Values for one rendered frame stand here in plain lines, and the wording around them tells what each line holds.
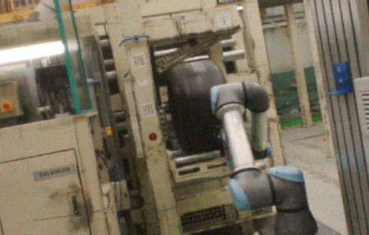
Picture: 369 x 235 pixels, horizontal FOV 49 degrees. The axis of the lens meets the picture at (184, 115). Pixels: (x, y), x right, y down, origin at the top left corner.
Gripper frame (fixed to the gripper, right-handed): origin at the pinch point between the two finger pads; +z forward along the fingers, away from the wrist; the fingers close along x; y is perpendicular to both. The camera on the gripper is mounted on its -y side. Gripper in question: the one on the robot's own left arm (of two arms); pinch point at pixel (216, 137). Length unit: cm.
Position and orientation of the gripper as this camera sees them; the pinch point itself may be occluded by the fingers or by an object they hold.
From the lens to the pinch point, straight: 224.9
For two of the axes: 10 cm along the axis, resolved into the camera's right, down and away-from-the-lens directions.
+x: -9.7, 1.8, -1.4
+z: -1.4, 0.0, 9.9
